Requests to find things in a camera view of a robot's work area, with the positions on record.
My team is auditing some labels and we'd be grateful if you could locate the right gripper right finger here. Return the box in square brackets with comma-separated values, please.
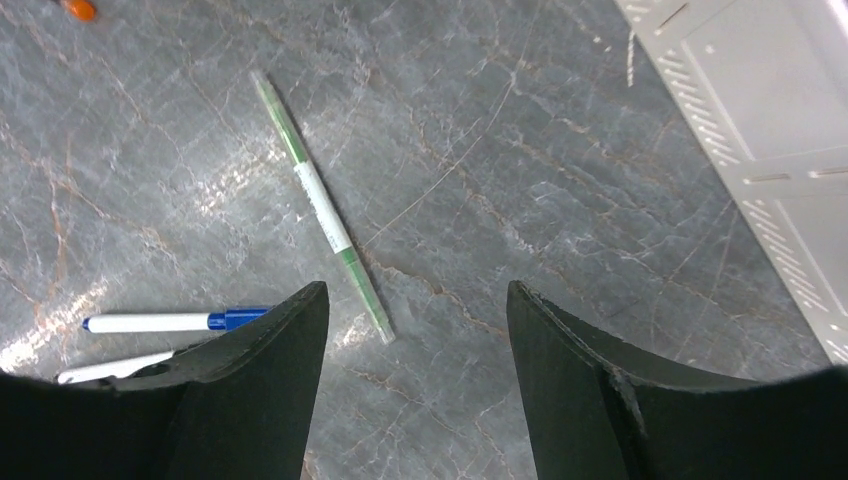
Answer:
[506, 281, 847, 479]

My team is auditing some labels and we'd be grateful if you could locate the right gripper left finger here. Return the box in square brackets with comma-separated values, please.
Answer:
[1, 281, 330, 479]

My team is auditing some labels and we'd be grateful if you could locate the blue capped white marker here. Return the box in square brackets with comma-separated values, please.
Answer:
[82, 307, 270, 334]

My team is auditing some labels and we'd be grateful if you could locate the black capped white marker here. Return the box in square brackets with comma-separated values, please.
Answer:
[55, 350, 175, 385]

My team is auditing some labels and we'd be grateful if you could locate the green white marker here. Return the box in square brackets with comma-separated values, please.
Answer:
[251, 71, 396, 344]

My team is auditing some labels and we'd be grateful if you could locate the white file organizer rack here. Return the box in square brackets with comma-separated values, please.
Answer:
[619, 0, 847, 364]

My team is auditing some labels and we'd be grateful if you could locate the red pen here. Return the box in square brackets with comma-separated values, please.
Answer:
[56, 0, 98, 23]

